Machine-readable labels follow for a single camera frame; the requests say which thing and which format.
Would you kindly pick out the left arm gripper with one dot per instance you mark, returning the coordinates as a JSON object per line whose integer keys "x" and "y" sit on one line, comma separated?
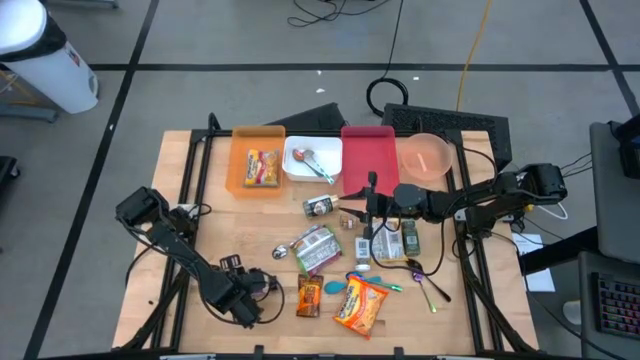
{"x": 252, "y": 287}

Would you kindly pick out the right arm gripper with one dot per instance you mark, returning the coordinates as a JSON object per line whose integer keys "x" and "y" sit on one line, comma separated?
{"x": 385, "y": 206}

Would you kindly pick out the green pink ramen packet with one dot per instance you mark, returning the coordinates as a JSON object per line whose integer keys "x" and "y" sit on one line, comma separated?
{"x": 317, "y": 250}

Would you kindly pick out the yellow red ramen packet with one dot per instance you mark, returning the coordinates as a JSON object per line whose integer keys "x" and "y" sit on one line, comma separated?
{"x": 262, "y": 167}

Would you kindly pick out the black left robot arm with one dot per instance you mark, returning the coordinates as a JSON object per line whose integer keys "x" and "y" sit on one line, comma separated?
{"x": 175, "y": 245}

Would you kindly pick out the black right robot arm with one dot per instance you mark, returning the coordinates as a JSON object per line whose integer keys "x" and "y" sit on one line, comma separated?
{"x": 475, "y": 200}

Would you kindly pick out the white label spice bottle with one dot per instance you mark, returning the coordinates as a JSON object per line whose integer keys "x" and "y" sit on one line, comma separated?
{"x": 362, "y": 250}

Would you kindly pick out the red plastic bin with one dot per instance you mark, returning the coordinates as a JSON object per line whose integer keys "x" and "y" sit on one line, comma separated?
{"x": 370, "y": 155}

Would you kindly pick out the green spice jar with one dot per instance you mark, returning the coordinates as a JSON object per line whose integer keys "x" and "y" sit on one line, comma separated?
{"x": 411, "y": 239}

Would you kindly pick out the orange brown snack pouch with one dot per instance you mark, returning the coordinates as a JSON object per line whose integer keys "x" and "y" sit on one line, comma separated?
{"x": 310, "y": 297}

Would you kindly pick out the white plastic bin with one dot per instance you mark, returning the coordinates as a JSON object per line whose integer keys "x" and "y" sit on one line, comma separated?
{"x": 330, "y": 147}

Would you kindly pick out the translucent pink bowl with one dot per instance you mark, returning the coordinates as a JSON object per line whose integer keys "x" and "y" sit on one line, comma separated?
{"x": 425, "y": 155}

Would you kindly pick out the iridescent green blue spoon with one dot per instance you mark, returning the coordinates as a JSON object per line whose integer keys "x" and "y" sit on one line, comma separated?
{"x": 353, "y": 275}

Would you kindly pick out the teal round lid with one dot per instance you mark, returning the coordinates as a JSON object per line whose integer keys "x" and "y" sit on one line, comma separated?
{"x": 334, "y": 287}

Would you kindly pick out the purple iridescent spoon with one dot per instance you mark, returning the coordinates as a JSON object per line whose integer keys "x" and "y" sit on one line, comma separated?
{"x": 417, "y": 275}

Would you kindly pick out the black flat panel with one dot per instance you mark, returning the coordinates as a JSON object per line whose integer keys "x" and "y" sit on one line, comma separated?
{"x": 315, "y": 119}

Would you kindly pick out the orange ramen packet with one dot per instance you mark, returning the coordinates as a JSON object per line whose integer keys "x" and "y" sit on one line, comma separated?
{"x": 360, "y": 305}

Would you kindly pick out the black mesh computer case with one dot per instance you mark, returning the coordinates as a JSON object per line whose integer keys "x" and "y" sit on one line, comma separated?
{"x": 450, "y": 122}

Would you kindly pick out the orange plastic bin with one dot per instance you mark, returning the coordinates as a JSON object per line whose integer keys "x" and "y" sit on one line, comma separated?
{"x": 237, "y": 165}

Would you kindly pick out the yellow clamp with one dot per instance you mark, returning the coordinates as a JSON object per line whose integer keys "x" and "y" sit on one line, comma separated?
{"x": 527, "y": 207}

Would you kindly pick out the white paper sheet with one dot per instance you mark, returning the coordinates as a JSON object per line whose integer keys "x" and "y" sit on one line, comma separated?
{"x": 542, "y": 282}

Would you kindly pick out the black desk leg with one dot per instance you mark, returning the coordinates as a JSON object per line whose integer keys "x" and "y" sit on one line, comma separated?
{"x": 555, "y": 252}

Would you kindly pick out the computer mouse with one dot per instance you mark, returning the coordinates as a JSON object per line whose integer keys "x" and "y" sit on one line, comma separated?
{"x": 572, "y": 312}

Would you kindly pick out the dark desk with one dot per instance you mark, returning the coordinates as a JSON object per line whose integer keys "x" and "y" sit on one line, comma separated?
{"x": 587, "y": 300}

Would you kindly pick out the grey desk top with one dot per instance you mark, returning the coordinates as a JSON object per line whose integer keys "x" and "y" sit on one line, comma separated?
{"x": 615, "y": 200}

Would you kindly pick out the black device on desk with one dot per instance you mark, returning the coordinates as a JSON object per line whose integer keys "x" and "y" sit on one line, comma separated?
{"x": 630, "y": 150}

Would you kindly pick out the black computer keyboard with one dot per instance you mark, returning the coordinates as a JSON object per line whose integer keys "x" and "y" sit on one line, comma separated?
{"x": 620, "y": 306}

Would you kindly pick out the dark chair base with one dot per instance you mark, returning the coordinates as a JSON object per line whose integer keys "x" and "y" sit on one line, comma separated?
{"x": 7, "y": 170}

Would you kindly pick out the white trash can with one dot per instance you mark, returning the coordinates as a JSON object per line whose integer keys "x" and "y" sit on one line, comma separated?
{"x": 45, "y": 60}

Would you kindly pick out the black aluminium table frame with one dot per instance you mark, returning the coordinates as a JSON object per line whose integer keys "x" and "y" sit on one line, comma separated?
{"x": 220, "y": 133}

